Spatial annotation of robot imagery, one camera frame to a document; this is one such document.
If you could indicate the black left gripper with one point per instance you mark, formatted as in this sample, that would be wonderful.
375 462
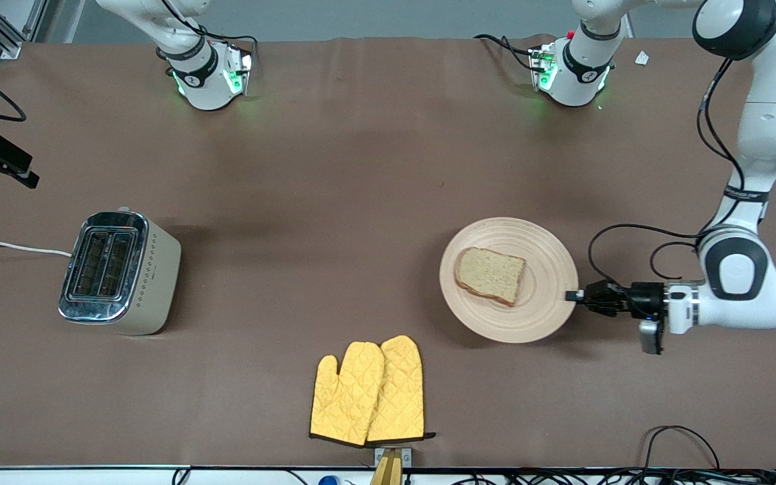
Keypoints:
644 297

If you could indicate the round beige wooden plate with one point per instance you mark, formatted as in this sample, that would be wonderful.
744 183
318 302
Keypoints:
543 269

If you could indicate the brown bread slice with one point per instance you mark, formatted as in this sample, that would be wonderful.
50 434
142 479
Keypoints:
492 275

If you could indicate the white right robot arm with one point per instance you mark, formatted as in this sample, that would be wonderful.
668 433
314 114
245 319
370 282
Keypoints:
206 87

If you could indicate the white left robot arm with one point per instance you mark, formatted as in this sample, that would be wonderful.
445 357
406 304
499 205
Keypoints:
772 101

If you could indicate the beige chrome two-slot toaster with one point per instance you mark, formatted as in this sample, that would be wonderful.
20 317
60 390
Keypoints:
149 283

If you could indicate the yellow quilted oven mitt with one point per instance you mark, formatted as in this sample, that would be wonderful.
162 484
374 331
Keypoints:
401 391
346 397

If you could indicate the small white paper scrap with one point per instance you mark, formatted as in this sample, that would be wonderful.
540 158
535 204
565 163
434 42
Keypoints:
642 58

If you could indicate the brown table cover mat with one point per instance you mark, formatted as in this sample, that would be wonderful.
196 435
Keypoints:
361 135

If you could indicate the blue round object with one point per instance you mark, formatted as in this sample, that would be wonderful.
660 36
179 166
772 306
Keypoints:
328 481

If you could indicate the grey metal bracket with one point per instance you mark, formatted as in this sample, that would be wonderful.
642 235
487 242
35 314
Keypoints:
407 457

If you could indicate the tan wooden post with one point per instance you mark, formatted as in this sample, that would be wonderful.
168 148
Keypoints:
388 471

